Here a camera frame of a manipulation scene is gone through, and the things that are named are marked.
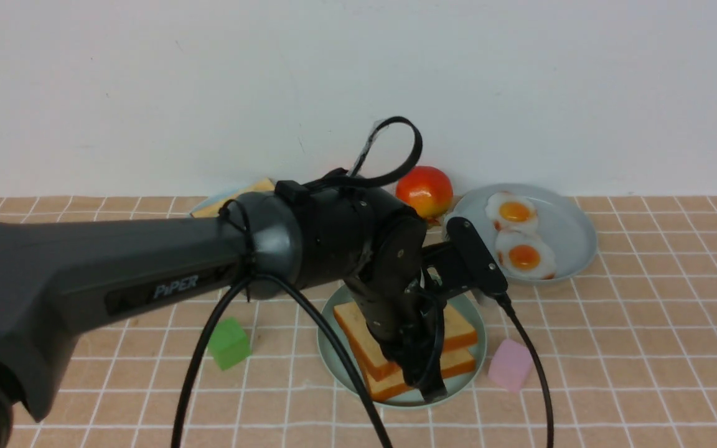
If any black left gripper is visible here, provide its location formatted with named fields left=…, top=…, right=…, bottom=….
left=349, top=275, right=449, bottom=404

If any toast slice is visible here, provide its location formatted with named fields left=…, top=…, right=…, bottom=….
left=357, top=348, right=476, bottom=403
left=190, top=178, right=277, bottom=220
left=334, top=302, right=480, bottom=381

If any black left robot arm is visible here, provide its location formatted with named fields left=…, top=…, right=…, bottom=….
left=0, top=169, right=446, bottom=447

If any pink cube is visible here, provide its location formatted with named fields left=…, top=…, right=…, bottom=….
left=487, top=338, right=534, bottom=393

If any green centre plate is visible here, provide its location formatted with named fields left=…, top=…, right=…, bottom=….
left=317, top=283, right=489, bottom=409

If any fried egg lower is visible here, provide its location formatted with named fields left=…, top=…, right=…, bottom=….
left=495, top=228, right=558, bottom=280

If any fried egg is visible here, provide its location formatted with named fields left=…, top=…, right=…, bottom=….
left=495, top=228, right=558, bottom=280
left=485, top=191, right=540, bottom=233

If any fried egg upper back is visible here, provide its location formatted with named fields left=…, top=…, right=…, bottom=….
left=485, top=191, right=540, bottom=233

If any red apple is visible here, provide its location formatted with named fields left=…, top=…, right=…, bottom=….
left=395, top=166, right=454, bottom=222

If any green cube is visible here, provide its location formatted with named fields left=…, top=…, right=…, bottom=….
left=207, top=318, right=251, bottom=371

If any blue-grey plate right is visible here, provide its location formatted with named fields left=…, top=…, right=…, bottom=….
left=442, top=182, right=598, bottom=284

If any blue-grey plate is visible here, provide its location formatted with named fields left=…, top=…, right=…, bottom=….
left=442, top=182, right=598, bottom=284
left=189, top=188, right=250, bottom=218

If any checked beige tablecloth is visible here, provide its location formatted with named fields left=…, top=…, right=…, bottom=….
left=9, top=196, right=717, bottom=447

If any blue-grey plate left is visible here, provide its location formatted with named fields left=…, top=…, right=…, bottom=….
left=189, top=188, right=250, bottom=218

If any black cable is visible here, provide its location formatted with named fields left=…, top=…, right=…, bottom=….
left=171, top=116, right=555, bottom=448

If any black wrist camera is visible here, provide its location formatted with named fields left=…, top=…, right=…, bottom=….
left=421, top=216, right=512, bottom=310

